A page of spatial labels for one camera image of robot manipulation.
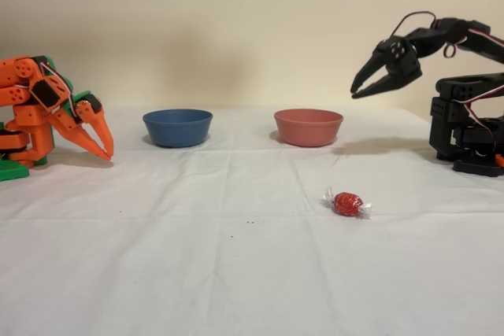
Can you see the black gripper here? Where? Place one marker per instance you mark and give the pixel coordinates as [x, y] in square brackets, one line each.
[394, 64]

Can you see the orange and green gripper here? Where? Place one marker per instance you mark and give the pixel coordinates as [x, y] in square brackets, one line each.
[79, 120]

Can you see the red candy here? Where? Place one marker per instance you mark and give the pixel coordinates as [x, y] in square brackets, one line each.
[346, 204]

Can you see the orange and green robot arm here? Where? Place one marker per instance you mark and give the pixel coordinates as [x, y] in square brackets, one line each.
[23, 115]

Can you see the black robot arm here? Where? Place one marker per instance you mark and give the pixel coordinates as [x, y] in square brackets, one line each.
[472, 92]

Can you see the red bowl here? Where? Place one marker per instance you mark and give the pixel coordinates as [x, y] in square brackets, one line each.
[309, 129]

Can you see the blue bowl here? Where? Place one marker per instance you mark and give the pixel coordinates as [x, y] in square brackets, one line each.
[177, 129]

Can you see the small orange plastic part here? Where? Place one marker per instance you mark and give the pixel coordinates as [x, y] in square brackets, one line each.
[500, 159]

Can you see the white tablecloth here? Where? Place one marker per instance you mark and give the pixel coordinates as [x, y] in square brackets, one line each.
[197, 253]

